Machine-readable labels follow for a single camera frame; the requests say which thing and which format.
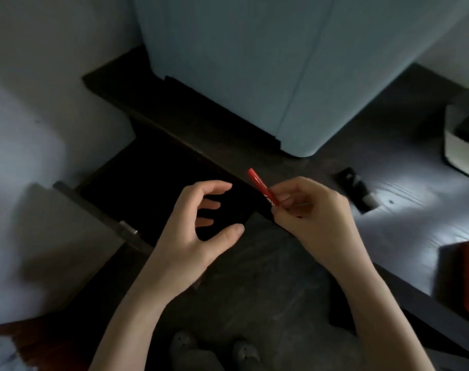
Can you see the person's right forearm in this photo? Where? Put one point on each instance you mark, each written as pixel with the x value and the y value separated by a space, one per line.
pixel 381 320

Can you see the person's right hand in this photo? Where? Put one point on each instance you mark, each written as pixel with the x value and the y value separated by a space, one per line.
pixel 319 224

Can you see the open dark wooden drawer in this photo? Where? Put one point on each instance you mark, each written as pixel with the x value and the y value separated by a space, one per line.
pixel 142 181

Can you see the red tube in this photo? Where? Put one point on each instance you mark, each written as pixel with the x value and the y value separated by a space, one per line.
pixel 259 184

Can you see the light blue cabinet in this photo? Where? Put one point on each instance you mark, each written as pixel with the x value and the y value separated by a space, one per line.
pixel 257 73

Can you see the person's left hand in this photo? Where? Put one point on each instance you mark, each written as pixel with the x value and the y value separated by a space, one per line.
pixel 182 247

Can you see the small black bottle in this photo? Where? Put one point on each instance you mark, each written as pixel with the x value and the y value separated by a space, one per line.
pixel 354 188

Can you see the person's left middle finger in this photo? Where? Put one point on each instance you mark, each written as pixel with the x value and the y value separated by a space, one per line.
pixel 210 204

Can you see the person's left thumb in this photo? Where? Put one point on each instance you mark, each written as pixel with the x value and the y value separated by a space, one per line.
pixel 225 237

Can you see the person's right thumb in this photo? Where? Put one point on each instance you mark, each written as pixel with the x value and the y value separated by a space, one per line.
pixel 284 199

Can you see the white box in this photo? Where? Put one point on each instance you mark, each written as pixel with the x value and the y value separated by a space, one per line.
pixel 464 150

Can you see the metal drawer knob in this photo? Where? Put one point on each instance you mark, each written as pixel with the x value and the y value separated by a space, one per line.
pixel 128 228

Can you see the grey slipper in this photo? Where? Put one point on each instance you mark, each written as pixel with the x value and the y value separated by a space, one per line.
pixel 184 353
pixel 246 357

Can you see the person's left forearm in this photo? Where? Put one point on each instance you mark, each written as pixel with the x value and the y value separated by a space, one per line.
pixel 138 324

